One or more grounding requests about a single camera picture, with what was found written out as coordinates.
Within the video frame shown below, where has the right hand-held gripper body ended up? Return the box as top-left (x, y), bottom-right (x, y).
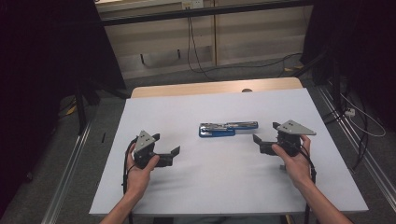
top-left (260, 119), bottom-right (318, 158)

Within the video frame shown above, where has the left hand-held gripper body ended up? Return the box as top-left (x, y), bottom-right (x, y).
top-left (133, 130), bottom-right (174, 171)

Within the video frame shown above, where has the blue stapler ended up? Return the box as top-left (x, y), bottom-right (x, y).
top-left (198, 120), bottom-right (260, 139)

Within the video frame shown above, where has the person's left hand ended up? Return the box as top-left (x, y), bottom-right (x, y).
top-left (125, 142), bottom-right (161, 197)

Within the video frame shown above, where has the person's right hand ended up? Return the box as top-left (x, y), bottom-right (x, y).
top-left (271, 134), bottom-right (314, 190)

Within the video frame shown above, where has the white table cover sheet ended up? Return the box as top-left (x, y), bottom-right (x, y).
top-left (89, 88), bottom-right (369, 217)

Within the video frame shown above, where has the light wooden table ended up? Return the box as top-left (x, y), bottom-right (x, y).
top-left (130, 77), bottom-right (304, 99)

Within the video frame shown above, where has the yellow floor tape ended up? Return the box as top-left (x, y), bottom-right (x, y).
top-left (284, 64), bottom-right (304, 73)
top-left (64, 104), bottom-right (78, 117)

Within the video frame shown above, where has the black metal stand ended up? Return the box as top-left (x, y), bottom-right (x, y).
top-left (292, 49), bottom-right (342, 108)
top-left (74, 77), bottom-right (130, 135)

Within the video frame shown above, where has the black curtain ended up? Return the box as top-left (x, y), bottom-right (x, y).
top-left (300, 0), bottom-right (396, 132)

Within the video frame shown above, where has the black horizontal bar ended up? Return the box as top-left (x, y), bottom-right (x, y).
top-left (100, 0), bottom-right (314, 27)

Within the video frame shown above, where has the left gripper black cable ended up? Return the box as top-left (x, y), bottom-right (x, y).
top-left (121, 136), bottom-right (139, 224)

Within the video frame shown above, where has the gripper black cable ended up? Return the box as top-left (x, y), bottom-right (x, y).
top-left (121, 136), bottom-right (139, 224)
top-left (292, 141), bottom-right (318, 224)

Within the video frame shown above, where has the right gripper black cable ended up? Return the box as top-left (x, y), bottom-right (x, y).
top-left (292, 141), bottom-right (318, 224)

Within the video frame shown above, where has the black floor cable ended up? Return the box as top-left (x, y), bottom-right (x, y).
top-left (321, 92), bottom-right (373, 172)

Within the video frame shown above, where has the white floor cable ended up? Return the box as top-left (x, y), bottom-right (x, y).
top-left (339, 92), bottom-right (387, 138)

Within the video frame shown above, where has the aluminium floor rail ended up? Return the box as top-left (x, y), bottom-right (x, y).
top-left (41, 119), bottom-right (92, 224)
top-left (316, 85), bottom-right (396, 204)

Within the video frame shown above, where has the black wall cable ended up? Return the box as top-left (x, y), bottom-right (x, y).
top-left (186, 8), bottom-right (219, 82)
top-left (188, 8), bottom-right (304, 76)

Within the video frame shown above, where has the vertical wall trim strip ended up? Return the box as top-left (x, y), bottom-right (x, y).
top-left (212, 0), bottom-right (219, 66)

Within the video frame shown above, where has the white wall socket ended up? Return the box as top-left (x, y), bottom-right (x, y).
top-left (181, 0), bottom-right (205, 10)

